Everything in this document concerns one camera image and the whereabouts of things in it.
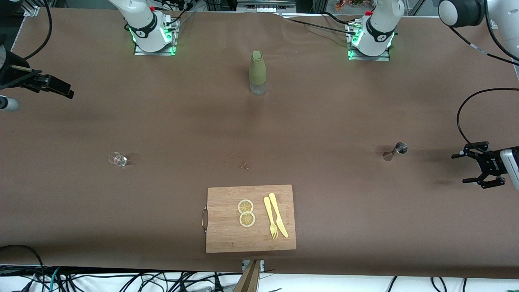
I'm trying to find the steel double jigger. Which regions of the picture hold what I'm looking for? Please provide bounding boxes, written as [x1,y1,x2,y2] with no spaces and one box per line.
[382,142,408,162]

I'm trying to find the small clear glass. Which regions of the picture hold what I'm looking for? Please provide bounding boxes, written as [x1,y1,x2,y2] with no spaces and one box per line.
[107,152,128,167]

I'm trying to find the green sleeved glass bottle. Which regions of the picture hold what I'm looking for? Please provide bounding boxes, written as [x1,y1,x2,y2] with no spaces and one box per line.
[249,50,267,95]

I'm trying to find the yellow plastic knife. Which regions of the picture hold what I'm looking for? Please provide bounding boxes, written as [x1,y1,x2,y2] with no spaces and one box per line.
[269,193,289,238]

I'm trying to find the yellow plastic fork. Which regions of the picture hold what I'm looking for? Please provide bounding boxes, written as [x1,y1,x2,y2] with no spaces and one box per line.
[264,196,279,240]

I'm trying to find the grey power strip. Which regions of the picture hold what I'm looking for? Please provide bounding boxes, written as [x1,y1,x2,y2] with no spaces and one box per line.
[237,0,296,13]

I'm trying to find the wooden cutting board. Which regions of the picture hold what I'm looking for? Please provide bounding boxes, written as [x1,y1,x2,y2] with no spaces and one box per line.
[202,185,297,253]

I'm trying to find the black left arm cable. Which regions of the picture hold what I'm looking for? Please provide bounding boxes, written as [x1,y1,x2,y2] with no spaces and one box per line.
[448,0,519,148]

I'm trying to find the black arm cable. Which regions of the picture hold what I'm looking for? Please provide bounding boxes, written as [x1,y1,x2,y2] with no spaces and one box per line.
[448,0,519,148]
[24,0,53,60]

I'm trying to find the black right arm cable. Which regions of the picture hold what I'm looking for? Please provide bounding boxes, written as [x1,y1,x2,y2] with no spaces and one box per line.
[24,0,53,60]

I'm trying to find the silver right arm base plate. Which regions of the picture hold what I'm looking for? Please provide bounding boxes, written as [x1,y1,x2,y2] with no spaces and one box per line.
[134,18,178,56]

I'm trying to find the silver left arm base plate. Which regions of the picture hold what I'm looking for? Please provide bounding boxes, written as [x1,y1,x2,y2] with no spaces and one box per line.
[348,22,390,61]

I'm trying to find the black floor cable loop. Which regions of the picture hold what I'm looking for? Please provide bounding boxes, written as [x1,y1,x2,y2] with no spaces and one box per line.
[0,245,46,292]

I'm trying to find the teal floor cable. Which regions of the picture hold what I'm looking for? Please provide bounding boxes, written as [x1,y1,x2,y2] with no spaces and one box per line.
[48,267,61,292]

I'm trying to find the black table cable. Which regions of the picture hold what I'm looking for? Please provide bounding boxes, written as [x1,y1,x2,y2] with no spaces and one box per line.
[280,11,357,37]

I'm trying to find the wooden camera post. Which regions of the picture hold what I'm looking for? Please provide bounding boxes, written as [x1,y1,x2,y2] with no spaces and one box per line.
[233,260,262,292]

